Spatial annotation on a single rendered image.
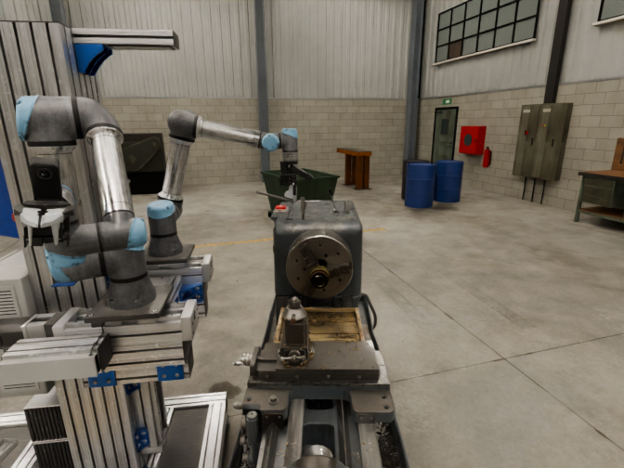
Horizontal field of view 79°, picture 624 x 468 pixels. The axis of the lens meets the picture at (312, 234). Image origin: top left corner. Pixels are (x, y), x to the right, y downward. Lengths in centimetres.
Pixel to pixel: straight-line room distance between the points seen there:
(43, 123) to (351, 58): 1173
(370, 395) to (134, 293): 82
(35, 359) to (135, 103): 1055
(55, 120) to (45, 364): 70
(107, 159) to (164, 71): 1058
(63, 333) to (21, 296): 25
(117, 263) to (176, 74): 1053
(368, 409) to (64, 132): 117
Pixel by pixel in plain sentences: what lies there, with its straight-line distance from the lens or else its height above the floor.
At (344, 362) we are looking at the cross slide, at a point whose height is 97.
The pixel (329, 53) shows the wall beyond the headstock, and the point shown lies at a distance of 1244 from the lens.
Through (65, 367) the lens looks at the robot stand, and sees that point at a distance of 139.
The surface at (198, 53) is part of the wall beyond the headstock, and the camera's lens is 1178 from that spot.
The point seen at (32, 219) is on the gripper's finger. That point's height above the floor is 158.
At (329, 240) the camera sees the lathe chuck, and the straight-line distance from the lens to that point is 171.
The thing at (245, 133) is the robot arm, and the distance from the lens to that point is 171.
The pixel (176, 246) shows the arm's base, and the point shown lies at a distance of 182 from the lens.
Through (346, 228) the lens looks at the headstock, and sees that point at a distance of 187.
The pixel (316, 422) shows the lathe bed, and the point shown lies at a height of 84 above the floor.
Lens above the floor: 173
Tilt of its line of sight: 17 degrees down
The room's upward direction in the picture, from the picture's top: 1 degrees counter-clockwise
